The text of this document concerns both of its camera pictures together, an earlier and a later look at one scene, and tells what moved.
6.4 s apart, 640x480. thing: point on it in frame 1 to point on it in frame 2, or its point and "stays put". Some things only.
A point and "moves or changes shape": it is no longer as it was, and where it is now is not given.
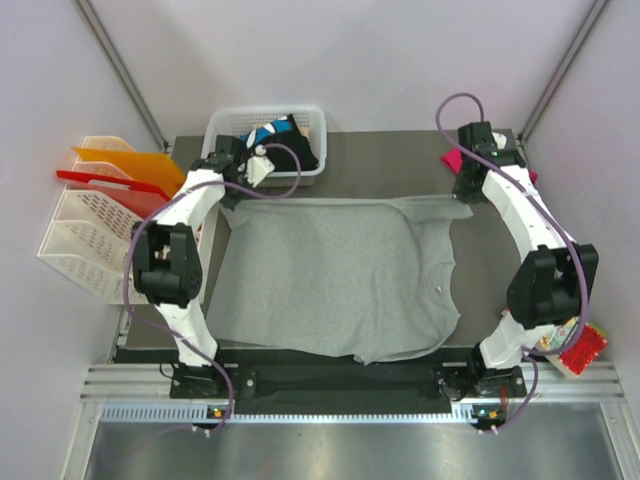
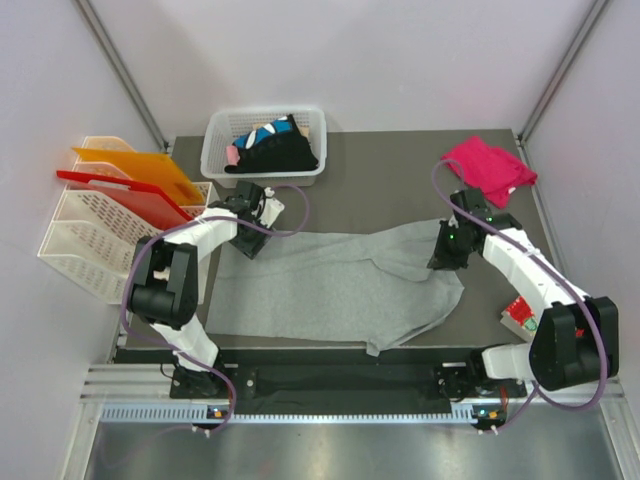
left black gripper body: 232,197 to 251,242
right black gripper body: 467,191 to 450,251
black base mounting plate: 405,383 stays put
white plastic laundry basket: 237,122 stays put
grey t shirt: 348,277 moves or changes shape
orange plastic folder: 152,170 stays put
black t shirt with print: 283,131 stays put
